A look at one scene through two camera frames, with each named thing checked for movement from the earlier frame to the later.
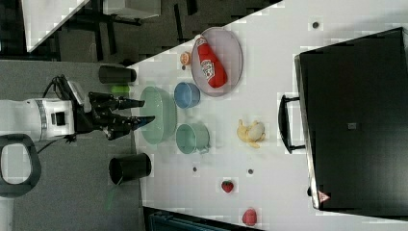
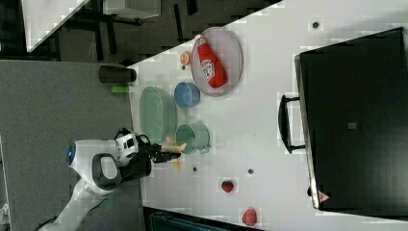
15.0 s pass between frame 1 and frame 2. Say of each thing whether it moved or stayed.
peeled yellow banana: moved
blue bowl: stayed
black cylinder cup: stayed
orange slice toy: stayed
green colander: stayed
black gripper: moved
